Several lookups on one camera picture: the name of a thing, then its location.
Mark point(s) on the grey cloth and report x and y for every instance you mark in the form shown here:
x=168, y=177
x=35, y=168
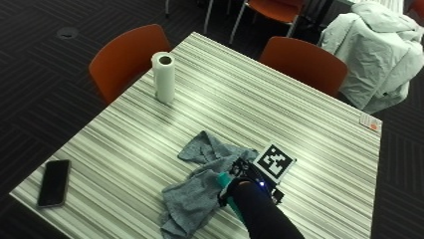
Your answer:
x=198, y=186

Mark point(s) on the white card with orange mark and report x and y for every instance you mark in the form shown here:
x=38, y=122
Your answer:
x=370, y=122

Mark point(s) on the black smartphone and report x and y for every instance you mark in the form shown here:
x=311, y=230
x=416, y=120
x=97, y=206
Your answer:
x=54, y=183

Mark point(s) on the orange chair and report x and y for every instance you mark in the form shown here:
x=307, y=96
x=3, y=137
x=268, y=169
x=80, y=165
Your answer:
x=305, y=64
x=125, y=59
x=274, y=8

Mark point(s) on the white marker cube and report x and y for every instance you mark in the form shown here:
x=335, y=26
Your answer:
x=274, y=161

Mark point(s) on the white paper towel roll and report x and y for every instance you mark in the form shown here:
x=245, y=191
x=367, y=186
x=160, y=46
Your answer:
x=164, y=78

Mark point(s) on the round floor outlet cover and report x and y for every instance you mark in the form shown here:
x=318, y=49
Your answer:
x=68, y=32

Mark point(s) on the white jacket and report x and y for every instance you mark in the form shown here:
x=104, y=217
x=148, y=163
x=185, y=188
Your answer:
x=379, y=56

